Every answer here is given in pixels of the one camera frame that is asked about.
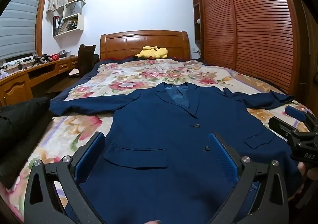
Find grey window blind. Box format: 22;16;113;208
0;0;51;61

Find stack of books and papers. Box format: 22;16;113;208
59;18;79;33

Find dark brown chair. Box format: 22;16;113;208
69;44;100;78

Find wooden bed headboard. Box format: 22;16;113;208
100;30;190;61

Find wooden window frame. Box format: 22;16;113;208
35;0;54;56

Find person's right hand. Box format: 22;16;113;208
298;161;308;182

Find wooden desk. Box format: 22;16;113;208
0;55;80;107

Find wooden louvered wardrobe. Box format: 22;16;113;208
191;0;318;101

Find navy blue suit jacket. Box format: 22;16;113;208
50;82;305;224

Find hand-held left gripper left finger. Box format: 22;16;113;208
23;131;106;224

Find white paper bag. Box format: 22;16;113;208
64;1;82;18

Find floral blanket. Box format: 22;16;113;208
0;61;313;224

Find white wall shelf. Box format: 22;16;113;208
53;0;86;37

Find black folded clothes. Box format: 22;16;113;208
0;97;54;190

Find yellow plush toy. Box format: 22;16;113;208
133;45;169;60

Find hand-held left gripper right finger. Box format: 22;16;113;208
207;132;290;224

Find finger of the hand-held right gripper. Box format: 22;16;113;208
285;105;318;133
269;117;302;146

